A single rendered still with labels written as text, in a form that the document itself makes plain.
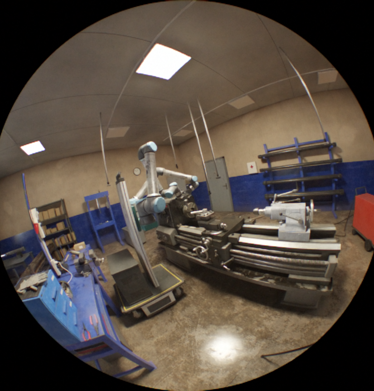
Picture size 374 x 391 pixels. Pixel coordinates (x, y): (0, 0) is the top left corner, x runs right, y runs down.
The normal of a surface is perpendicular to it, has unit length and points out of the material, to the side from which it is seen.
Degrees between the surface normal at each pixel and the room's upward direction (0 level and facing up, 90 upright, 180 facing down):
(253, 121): 90
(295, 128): 90
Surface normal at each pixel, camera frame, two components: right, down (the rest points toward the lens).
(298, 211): -0.76, 0.11
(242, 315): -0.22, -0.97
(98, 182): 0.65, -0.05
